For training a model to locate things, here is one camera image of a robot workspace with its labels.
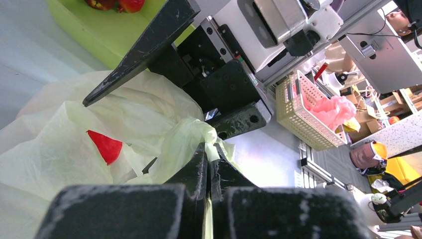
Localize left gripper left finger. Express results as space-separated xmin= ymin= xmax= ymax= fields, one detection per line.
xmin=36 ymin=143 xmax=208 ymax=239

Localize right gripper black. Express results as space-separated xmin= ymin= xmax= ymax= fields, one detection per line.
xmin=82 ymin=0 xmax=274 ymax=140

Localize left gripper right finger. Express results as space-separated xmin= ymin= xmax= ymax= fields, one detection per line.
xmin=209 ymin=143 xmax=371 ymax=239

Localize red fake fruit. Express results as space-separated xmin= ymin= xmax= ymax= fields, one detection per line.
xmin=87 ymin=130 xmax=123 ymax=166
xmin=117 ymin=0 xmax=145 ymax=13

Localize pale green plastic bag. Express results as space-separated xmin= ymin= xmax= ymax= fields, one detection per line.
xmin=0 ymin=71 xmax=235 ymax=239

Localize pink plastic bag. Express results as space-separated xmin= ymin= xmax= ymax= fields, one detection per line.
xmin=303 ymin=96 xmax=357 ymax=130

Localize dark brown fake fruit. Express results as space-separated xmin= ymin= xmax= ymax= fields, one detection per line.
xmin=85 ymin=0 xmax=116 ymax=11

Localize green plastic tray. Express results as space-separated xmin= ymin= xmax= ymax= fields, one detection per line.
xmin=46 ymin=0 xmax=197 ymax=71

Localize cream plastic basket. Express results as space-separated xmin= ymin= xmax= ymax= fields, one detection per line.
xmin=275 ymin=70 xmax=347 ymax=151

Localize grey metal box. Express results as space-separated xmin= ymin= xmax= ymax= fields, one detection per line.
xmin=338 ymin=9 xmax=422 ymax=93

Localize cardboard boxes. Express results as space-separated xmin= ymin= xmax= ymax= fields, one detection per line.
xmin=341 ymin=86 xmax=422 ymax=143

